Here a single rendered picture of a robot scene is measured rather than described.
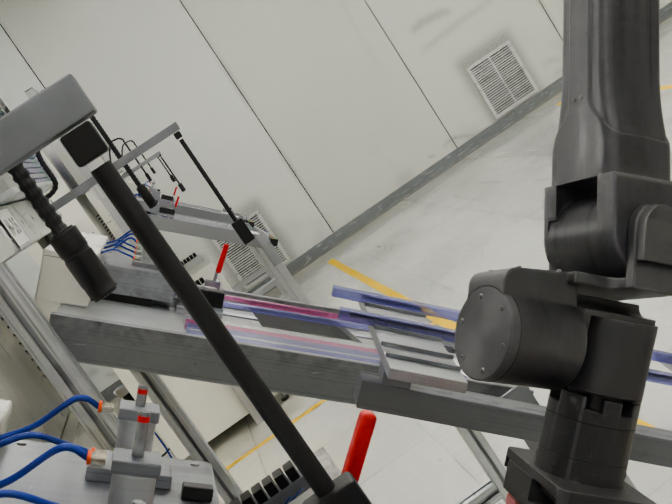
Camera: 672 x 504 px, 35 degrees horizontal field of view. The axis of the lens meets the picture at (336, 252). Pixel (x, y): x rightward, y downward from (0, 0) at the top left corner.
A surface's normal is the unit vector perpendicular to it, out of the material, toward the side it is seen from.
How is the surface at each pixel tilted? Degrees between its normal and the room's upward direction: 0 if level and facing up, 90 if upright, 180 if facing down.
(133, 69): 90
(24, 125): 90
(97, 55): 90
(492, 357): 47
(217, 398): 90
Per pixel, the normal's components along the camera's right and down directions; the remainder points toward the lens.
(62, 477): 0.17, -0.98
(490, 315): -0.87, -0.16
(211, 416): 0.17, 0.08
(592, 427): -0.22, 0.00
